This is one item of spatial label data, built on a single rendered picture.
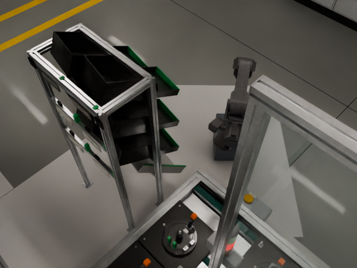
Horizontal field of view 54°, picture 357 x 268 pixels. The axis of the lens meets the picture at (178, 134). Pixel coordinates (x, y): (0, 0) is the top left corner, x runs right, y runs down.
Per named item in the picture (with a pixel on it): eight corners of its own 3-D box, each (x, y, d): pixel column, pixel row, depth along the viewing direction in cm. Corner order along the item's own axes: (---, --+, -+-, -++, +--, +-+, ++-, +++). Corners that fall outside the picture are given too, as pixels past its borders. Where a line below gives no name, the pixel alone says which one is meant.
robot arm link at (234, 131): (228, 96, 115) (223, 124, 108) (253, 100, 114) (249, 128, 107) (224, 118, 124) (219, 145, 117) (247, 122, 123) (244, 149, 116)
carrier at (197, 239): (179, 201, 152) (179, 187, 141) (222, 240, 142) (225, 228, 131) (137, 241, 141) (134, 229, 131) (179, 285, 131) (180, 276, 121)
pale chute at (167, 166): (163, 152, 162) (169, 145, 161) (180, 173, 156) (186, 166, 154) (120, 149, 139) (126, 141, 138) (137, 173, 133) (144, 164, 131)
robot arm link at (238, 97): (233, 63, 136) (236, 42, 127) (254, 66, 135) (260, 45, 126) (222, 124, 121) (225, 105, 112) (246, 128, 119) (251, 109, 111)
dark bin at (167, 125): (157, 103, 132) (163, 87, 128) (177, 125, 126) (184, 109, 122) (90, 112, 114) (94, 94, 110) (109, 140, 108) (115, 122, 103)
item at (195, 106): (272, 89, 208) (273, 85, 205) (302, 239, 154) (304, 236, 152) (153, 88, 208) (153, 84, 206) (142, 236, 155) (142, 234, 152)
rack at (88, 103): (116, 157, 176) (81, 19, 111) (167, 204, 160) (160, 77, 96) (82, 183, 167) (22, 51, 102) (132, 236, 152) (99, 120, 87)
